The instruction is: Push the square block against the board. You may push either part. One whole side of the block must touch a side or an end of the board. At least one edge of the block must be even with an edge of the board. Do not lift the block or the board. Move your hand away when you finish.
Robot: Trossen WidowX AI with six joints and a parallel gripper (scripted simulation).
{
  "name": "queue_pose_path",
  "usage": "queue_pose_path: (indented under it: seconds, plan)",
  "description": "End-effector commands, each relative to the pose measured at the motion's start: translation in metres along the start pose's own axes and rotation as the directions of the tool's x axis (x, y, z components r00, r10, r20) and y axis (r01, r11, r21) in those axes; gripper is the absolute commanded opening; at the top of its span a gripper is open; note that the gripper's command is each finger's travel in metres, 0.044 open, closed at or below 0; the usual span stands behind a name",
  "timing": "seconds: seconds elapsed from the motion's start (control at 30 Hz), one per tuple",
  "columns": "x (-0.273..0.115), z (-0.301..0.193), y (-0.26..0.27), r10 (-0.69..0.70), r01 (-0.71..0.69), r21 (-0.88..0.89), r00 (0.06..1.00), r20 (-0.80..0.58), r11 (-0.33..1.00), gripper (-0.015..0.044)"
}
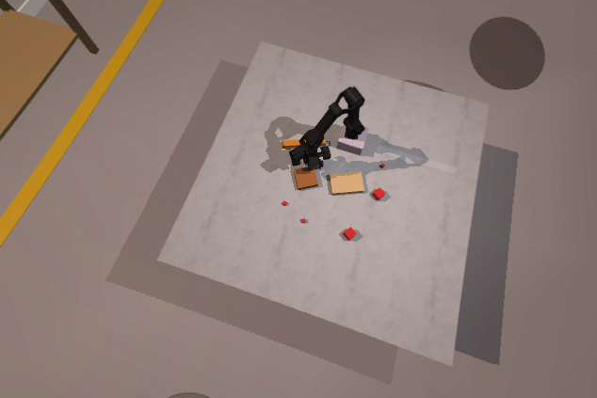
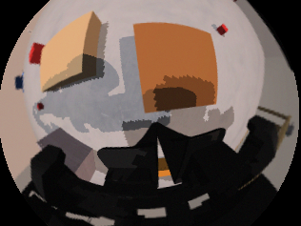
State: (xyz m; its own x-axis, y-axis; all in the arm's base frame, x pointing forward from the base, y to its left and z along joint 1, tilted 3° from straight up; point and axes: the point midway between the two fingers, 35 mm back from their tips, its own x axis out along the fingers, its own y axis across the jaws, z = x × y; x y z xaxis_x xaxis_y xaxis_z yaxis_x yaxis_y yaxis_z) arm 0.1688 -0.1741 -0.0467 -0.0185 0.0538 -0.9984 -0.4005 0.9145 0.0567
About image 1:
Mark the tan square block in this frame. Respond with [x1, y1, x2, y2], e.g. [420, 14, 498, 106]
[329, 171, 364, 195]

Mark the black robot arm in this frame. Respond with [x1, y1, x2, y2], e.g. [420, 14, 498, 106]
[289, 87, 365, 170]

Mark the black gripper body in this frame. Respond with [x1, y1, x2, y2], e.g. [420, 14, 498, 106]
[291, 146, 331, 166]

